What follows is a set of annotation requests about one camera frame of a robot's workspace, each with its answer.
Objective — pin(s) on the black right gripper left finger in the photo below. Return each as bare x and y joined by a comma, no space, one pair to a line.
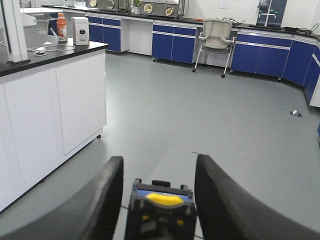
90,214

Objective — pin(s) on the potted green plant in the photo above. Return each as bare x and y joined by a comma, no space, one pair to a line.
136,4

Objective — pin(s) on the orange drink bottle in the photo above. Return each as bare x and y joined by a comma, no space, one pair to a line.
61,28

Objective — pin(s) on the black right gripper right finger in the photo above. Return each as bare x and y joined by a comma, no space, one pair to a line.
227,211

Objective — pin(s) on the white cardboard box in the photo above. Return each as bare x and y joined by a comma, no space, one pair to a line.
80,30

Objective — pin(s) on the yellow mushroom push button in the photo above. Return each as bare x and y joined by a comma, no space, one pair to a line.
158,211

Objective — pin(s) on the white vertical bench post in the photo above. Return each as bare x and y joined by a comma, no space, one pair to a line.
14,32

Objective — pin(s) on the blue wall cabinet run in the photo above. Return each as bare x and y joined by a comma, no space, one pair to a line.
266,51

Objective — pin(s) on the steel glove box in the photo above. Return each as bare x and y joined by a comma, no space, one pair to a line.
159,8

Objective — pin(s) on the white power adapter with cable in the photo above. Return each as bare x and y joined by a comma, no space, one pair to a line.
43,50

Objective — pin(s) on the white lab island bench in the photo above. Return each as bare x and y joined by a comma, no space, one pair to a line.
50,108

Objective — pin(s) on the beige rolling office chair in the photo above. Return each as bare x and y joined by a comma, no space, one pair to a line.
216,38

